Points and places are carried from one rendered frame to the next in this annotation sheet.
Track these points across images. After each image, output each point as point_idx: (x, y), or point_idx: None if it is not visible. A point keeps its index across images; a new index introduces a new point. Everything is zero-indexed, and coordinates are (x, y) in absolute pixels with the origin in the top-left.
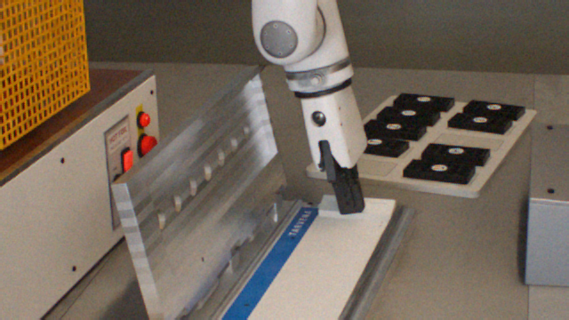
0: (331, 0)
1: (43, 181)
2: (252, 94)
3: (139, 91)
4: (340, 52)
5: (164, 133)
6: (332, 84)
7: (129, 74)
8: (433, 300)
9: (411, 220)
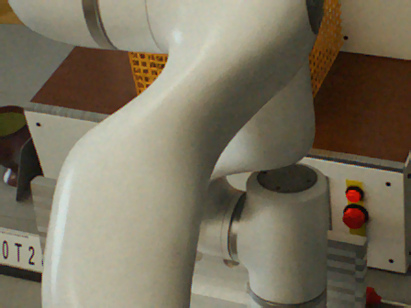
0: (263, 240)
1: None
2: (348, 260)
3: (357, 170)
4: (260, 290)
5: None
6: (250, 304)
7: (391, 152)
8: None
9: None
